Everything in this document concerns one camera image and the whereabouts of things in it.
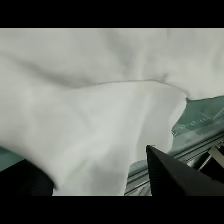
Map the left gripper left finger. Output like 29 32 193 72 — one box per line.
0 158 55 197

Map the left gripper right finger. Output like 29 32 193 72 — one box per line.
145 144 224 197

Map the white shirt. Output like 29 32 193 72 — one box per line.
0 28 224 197

